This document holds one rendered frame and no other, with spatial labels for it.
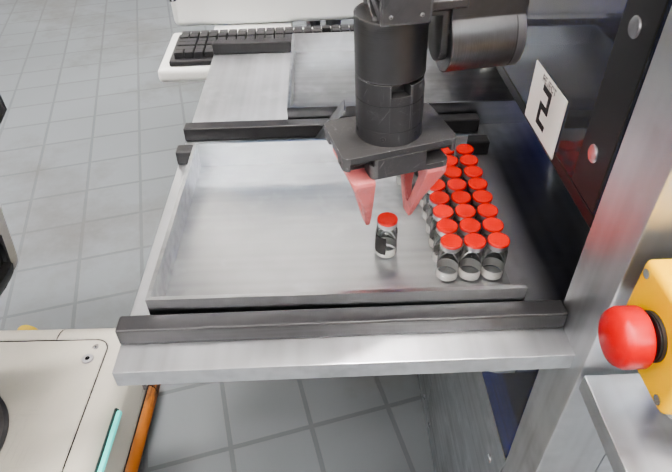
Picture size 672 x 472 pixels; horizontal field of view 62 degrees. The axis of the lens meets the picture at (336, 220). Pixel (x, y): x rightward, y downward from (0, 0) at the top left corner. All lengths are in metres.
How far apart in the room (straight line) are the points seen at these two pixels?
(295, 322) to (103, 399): 0.84
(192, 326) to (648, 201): 0.37
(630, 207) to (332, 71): 0.61
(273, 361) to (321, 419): 0.99
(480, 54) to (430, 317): 0.22
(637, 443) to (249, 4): 1.15
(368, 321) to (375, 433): 0.98
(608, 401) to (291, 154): 0.44
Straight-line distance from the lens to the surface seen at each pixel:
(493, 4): 0.45
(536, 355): 0.53
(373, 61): 0.44
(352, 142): 0.48
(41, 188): 2.46
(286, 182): 0.69
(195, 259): 0.60
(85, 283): 1.96
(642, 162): 0.42
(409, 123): 0.47
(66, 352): 1.40
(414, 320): 0.50
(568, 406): 0.58
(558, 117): 0.54
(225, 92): 0.91
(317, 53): 1.01
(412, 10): 0.40
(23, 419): 1.33
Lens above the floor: 1.28
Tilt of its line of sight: 40 degrees down
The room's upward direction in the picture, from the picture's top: 1 degrees counter-clockwise
